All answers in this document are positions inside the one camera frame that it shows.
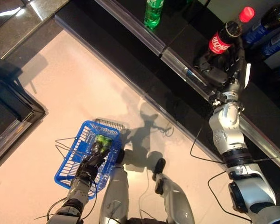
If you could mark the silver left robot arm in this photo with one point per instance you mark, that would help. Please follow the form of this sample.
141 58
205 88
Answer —
79 191

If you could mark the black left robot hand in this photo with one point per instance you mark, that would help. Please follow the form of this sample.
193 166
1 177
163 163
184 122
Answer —
91 165

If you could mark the black corner shelving unit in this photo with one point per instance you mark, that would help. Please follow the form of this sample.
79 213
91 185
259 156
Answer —
9 112

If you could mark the green Sprite bottle yellow cap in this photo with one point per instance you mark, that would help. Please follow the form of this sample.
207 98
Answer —
152 14

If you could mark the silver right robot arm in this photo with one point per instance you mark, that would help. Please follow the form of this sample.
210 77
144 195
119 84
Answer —
228 130

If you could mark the silver left robot leg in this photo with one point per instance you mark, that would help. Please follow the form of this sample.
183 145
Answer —
116 186

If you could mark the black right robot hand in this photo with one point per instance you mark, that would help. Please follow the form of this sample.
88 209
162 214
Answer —
217 74

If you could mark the Coca-Cola bottle red cap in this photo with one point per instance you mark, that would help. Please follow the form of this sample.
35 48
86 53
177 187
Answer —
220 43

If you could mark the green drink can pack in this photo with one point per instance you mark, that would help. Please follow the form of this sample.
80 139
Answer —
105 141

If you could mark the blue plastic shopping basket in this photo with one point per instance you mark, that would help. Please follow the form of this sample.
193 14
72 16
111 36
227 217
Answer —
84 145

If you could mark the black product shelf board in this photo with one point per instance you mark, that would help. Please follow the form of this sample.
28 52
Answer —
189 28

